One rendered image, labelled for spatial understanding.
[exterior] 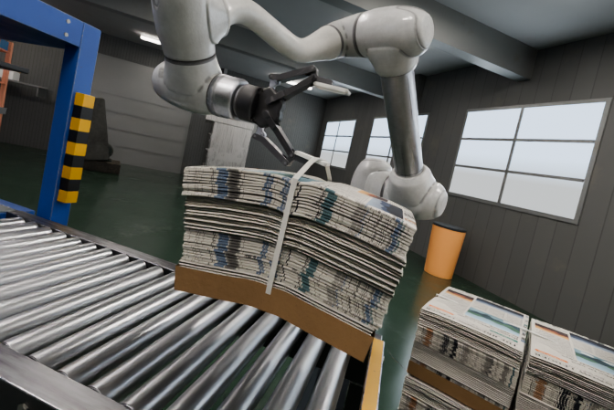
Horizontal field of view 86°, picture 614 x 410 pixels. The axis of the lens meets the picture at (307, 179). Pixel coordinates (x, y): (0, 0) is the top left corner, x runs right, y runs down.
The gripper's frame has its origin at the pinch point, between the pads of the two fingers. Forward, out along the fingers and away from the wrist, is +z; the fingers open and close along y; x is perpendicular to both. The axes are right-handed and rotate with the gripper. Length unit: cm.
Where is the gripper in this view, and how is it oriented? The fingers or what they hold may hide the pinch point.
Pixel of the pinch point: (333, 126)
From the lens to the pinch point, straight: 65.7
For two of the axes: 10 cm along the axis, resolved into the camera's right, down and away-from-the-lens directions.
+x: -2.8, 0.3, -9.6
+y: -2.8, 9.5, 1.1
